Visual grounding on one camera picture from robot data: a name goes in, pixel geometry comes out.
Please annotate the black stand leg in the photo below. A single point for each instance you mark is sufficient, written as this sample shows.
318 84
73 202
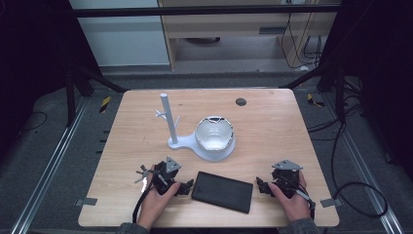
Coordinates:
340 94
70 97

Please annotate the black horizontal frame bar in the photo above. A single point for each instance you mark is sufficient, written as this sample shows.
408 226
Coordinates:
201 11

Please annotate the aluminium floor rail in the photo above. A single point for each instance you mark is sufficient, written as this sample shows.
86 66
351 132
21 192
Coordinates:
363 165
48 165

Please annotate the black wallet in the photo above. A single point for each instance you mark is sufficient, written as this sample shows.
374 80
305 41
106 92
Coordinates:
222 191

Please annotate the silver keys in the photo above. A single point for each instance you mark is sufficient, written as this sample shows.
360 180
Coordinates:
142 173

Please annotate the grey table grommet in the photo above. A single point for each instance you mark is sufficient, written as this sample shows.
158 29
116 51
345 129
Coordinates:
241 101

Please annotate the person's right hand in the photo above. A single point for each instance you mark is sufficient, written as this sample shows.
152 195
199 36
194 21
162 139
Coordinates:
295 206

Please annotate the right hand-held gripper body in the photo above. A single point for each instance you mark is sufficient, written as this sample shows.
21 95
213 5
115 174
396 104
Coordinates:
287 180

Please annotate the grey tape piece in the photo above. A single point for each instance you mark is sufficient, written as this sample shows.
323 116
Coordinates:
331 202
87 201

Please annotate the white key stand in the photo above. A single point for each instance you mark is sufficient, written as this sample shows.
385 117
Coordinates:
169 117

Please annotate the white bowl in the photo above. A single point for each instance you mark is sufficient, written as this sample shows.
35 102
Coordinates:
214 134

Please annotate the yellow black tape strip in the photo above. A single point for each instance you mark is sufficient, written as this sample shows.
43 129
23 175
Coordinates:
313 100
105 104

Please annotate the person's left hand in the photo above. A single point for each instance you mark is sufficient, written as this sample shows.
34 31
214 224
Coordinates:
156 204

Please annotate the white cabinet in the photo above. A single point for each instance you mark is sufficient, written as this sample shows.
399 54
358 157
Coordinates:
123 39

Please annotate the wooden desk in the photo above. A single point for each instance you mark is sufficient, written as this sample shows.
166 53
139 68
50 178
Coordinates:
227 22

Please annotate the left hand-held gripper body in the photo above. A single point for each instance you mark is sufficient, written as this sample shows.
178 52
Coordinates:
164 180

